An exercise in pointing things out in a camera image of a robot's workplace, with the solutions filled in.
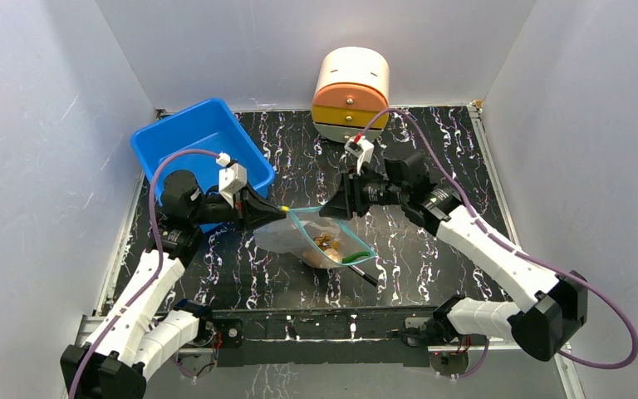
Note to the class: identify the black and white pen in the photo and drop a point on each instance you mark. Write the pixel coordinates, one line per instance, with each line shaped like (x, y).
(367, 277)

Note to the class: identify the blue plastic bin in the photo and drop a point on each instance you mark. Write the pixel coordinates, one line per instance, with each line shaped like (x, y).
(191, 140)

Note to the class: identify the pastel mini drawer cabinet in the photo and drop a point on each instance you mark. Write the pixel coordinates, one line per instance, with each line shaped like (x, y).
(352, 87)

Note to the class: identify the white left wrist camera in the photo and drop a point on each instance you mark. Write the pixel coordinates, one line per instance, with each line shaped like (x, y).
(231, 178)

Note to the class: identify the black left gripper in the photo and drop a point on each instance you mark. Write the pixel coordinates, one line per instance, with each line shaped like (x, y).
(257, 213)

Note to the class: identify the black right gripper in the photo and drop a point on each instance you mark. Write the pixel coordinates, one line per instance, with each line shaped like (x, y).
(356, 193)

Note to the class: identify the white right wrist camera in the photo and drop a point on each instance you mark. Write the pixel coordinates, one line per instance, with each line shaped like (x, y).
(361, 149)

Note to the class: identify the aluminium frame rail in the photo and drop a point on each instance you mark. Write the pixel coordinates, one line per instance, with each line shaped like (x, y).
(352, 336)

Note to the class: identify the brown longan bunch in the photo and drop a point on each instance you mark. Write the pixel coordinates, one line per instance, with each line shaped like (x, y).
(326, 240)

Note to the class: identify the green chili pepper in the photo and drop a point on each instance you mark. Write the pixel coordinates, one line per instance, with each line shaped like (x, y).
(356, 257)

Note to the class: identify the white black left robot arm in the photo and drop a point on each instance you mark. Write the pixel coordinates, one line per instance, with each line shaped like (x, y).
(130, 345)

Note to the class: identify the clear zip top bag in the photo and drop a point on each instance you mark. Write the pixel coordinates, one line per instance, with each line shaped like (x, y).
(294, 235)

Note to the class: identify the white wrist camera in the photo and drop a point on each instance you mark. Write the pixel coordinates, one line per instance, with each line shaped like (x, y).
(361, 149)
(231, 178)

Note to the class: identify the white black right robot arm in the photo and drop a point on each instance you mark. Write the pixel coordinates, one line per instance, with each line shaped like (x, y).
(545, 309)

